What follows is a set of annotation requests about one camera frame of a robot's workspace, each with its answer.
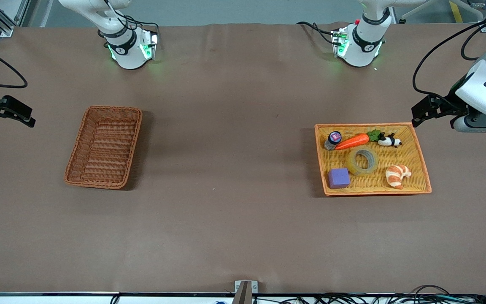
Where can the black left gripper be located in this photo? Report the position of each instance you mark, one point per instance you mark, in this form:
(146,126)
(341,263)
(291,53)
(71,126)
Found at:
(449,104)

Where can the yellow clear tape roll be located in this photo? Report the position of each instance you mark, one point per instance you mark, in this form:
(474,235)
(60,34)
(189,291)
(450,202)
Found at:
(352,167)

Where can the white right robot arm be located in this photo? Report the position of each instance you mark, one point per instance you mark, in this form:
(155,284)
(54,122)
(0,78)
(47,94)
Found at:
(127,50)

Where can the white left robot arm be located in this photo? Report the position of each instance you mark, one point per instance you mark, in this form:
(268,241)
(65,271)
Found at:
(363,46)

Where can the orange woven basket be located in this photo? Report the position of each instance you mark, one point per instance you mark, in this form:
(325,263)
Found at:
(416,160)

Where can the dark brown wicker basket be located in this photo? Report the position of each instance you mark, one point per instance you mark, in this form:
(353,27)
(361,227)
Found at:
(103,147)

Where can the black white panda figurine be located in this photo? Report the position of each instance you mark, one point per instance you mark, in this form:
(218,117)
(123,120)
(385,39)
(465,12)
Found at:
(388,140)

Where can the toy croissant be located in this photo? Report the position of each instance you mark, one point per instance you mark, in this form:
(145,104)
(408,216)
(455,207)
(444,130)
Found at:
(395,175)

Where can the orange toy carrot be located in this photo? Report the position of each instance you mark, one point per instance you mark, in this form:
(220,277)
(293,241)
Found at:
(352,141)

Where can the small bottle purple cap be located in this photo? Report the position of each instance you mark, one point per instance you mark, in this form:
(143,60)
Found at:
(334,138)

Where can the purple cube block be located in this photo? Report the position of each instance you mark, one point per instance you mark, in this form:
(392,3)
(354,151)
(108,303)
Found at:
(338,178)

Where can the brown table cover sheet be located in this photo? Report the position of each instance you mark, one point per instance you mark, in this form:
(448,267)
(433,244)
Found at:
(226,169)

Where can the aluminium frame profile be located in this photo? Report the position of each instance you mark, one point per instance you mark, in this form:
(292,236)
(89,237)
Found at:
(2,21)

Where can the metal table edge rail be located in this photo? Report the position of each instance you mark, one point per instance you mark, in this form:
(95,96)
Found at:
(57,293)

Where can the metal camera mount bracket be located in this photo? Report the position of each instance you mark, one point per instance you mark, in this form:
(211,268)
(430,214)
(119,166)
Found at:
(245,291)

